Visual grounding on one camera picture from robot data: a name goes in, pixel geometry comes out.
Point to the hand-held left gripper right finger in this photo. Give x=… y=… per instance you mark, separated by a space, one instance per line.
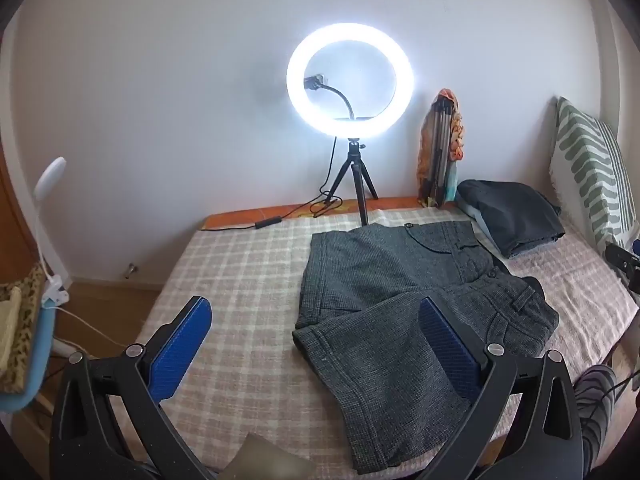
x=447 y=345

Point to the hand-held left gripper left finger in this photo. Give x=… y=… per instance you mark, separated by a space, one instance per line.
x=180 y=345

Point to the grey tweed pants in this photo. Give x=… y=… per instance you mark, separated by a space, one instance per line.
x=370 y=285

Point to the beige checkered blanket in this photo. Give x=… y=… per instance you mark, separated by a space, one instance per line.
x=240 y=285

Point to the small metal door stopper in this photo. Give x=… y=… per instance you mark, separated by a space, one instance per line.
x=130 y=271

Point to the green patterned pillow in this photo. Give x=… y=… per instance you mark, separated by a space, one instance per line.
x=585 y=170

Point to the dark folded clothes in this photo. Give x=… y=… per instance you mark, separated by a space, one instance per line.
x=520 y=215

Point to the light blue folded cloth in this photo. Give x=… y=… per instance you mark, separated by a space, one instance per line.
x=472 y=214

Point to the orange bed sheet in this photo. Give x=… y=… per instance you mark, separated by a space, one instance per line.
x=235 y=219

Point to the blue chair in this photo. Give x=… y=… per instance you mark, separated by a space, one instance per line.
x=40 y=350

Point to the dull brown flat object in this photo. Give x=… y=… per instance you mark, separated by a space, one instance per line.
x=265 y=457

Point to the person's striped trouser leg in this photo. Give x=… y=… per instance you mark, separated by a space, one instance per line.
x=597 y=400

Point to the leopard print cloth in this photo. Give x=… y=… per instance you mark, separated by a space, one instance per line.
x=27 y=320

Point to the small black tripod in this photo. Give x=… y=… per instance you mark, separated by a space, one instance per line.
x=361 y=180

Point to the folded silver tripod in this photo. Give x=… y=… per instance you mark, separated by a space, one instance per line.
x=440 y=150

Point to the folded tripod with orange scarf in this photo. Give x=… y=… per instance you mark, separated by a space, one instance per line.
x=457 y=135

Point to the wooden cabinet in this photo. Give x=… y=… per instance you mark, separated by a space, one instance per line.
x=12 y=210

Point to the white clip lamp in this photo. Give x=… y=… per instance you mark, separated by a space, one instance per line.
x=50 y=170

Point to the wall power socket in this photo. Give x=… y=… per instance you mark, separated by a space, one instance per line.
x=315 y=81

